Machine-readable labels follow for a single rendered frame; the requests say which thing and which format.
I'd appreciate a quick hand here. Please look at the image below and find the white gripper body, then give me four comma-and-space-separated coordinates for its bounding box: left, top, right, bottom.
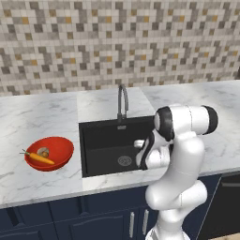
135, 151, 149, 172

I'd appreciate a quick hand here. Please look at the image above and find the black sink basin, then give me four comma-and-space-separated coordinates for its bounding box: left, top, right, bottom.
78, 114, 173, 179

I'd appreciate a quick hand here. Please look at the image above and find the navy panel under sink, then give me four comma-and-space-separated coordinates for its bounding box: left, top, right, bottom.
49, 186, 152, 218

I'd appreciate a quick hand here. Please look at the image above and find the red bowl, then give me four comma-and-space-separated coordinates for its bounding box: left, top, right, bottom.
23, 136, 75, 173

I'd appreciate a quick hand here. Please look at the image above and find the dark grey tap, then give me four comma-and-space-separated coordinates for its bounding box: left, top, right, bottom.
116, 83, 130, 124

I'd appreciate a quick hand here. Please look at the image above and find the navy cupboard door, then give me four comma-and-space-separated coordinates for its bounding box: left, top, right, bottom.
183, 174, 222, 240
0, 222, 59, 240
136, 206, 161, 240
53, 208, 131, 240

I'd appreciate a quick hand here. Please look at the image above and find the black dishwasher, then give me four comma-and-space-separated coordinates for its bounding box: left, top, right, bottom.
197, 173, 240, 240

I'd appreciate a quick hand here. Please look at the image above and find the beige brown mushroom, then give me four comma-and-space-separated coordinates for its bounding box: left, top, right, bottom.
37, 146, 51, 158

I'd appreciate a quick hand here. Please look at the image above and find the orange carrot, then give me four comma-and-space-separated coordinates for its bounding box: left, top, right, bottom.
20, 149, 56, 166

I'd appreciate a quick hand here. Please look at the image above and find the navy drawer front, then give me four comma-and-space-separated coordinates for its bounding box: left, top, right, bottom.
0, 201, 53, 234

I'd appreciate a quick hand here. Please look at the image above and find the silver cupboard handle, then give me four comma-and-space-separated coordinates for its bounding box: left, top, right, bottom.
128, 211, 136, 239
142, 209, 150, 236

